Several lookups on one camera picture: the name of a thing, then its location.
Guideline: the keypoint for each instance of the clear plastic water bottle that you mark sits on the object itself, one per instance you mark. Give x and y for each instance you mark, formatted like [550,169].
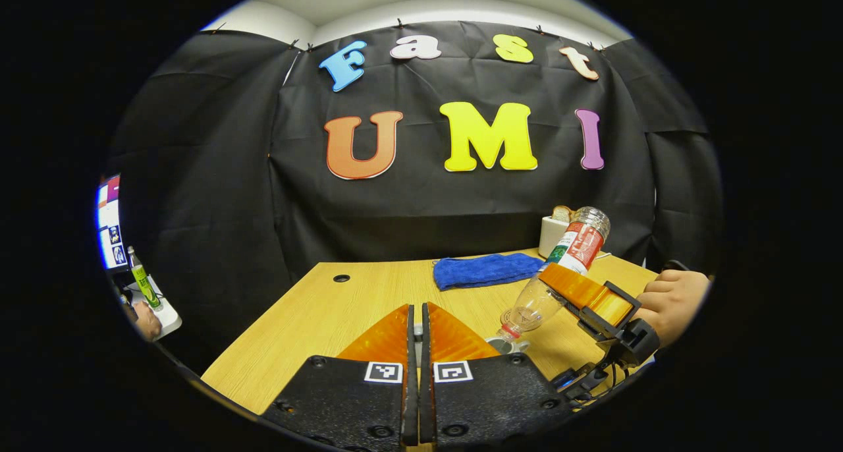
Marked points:
[583,241]

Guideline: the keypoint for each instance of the computer monitor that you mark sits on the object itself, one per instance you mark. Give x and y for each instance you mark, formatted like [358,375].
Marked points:
[110,228]

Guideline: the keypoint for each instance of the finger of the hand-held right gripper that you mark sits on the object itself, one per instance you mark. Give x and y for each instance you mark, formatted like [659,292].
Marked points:
[579,290]

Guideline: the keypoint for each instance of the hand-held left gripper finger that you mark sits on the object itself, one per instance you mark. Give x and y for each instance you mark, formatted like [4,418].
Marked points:
[426,399]
[410,399]

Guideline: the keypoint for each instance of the bread slice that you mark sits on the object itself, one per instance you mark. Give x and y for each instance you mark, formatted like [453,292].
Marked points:
[561,213]

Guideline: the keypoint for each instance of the blue towel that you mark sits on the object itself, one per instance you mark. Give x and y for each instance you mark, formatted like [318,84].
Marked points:
[484,271]

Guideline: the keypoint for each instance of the black backdrop cloth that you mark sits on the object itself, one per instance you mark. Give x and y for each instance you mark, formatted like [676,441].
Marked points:
[217,195]

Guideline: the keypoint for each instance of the green drink bottle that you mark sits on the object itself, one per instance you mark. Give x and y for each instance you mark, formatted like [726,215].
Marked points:
[143,281]

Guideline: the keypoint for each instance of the white teacup lid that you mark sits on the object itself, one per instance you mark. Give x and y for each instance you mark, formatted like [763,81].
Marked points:
[416,337]

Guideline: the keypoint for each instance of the white toaster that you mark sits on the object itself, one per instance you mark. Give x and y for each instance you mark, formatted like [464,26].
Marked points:
[550,238]

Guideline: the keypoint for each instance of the white side table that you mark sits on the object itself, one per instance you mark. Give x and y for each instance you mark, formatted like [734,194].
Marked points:
[168,317]

